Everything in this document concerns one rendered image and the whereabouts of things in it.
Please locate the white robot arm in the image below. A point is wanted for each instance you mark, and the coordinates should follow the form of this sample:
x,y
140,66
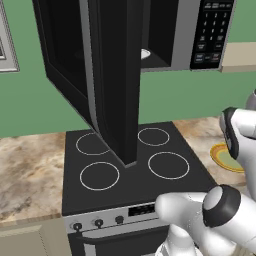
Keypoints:
x,y
213,220

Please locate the black microwave door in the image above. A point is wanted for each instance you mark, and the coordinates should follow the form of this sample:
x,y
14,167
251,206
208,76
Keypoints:
x,y
113,76

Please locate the white microwave turntable plate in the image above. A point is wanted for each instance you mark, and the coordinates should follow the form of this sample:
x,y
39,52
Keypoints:
x,y
144,53

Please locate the black and silver microwave oven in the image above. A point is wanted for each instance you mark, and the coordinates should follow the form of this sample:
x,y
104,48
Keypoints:
x,y
181,33

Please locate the black hob with rings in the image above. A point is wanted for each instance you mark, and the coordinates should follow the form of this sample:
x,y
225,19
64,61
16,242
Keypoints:
x,y
140,186

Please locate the black oven knob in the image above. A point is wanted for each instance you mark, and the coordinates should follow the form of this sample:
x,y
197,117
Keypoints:
x,y
98,223
119,219
77,227

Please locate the yellow and green plate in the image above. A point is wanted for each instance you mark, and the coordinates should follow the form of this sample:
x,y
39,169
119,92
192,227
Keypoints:
x,y
222,157

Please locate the silver oven front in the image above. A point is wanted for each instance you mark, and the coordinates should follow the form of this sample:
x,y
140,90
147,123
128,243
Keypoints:
x,y
110,243

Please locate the beige base cupboard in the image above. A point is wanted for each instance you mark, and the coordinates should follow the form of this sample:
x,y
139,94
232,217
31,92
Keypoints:
x,y
30,240

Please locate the beige wall cupboard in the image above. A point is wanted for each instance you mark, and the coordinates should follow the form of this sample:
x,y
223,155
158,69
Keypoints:
x,y
240,56

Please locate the grey window frame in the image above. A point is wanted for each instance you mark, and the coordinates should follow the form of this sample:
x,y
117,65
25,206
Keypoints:
x,y
10,43

